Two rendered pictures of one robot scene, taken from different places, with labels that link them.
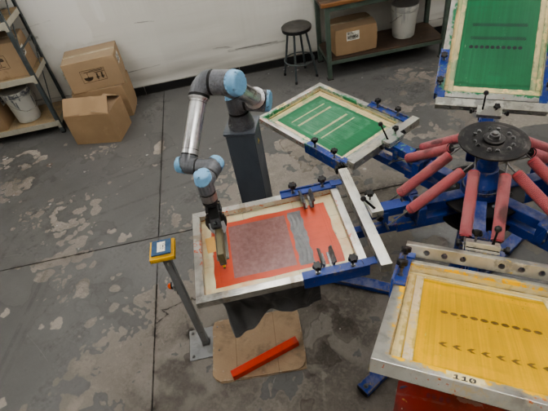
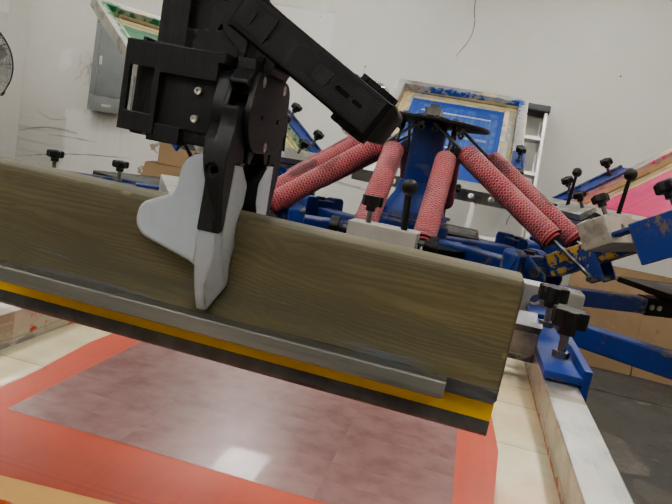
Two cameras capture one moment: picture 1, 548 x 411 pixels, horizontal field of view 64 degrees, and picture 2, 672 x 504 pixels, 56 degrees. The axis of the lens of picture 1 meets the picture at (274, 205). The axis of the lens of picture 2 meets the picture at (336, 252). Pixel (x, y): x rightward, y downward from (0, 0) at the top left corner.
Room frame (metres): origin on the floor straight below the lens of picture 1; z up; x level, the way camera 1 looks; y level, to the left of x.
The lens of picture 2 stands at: (1.30, 0.65, 1.19)
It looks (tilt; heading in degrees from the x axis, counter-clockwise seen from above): 9 degrees down; 283
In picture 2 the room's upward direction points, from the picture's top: 11 degrees clockwise
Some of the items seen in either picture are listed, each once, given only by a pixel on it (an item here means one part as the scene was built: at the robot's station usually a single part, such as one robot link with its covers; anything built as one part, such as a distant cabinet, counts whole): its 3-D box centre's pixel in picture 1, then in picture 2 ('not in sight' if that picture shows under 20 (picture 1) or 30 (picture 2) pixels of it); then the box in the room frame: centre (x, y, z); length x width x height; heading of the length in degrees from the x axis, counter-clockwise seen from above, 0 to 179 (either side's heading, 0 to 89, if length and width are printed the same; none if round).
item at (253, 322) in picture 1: (275, 303); not in sight; (1.25, 0.08, 0.74); 0.46 x 0.04 x 0.42; 92
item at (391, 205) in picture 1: (384, 209); not in sight; (1.48, -0.53, 1.02); 0.17 x 0.06 x 0.05; 92
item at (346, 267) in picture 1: (335, 272); (547, 359); (1.19, -0.22, 0.98); 0.30 x 0.05 x 0.07; 92
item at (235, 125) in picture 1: (240, 117); not in sight; (2.18, 0.10, 1.25); 0.15 x 0.15 x 0.10
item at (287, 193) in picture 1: (307, 192); not in sight; (1.75, -0.19, 0.98); 0.30 x 0.05 x 0.07; 92
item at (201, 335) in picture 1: (187, 301); not in sight; (1.55, 0.60, 0.48); 0.22 x 0.22 x 0.96; 2
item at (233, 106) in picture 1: (236, 99); not in sight; (2.18, 0.09, 1.37); 0.13 x 0.12 x 0.14; 66
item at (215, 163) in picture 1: (209, 167); not in sight; (1.57, 0.25, 1.39); 0.11 x 0.11 x 0.08; 66
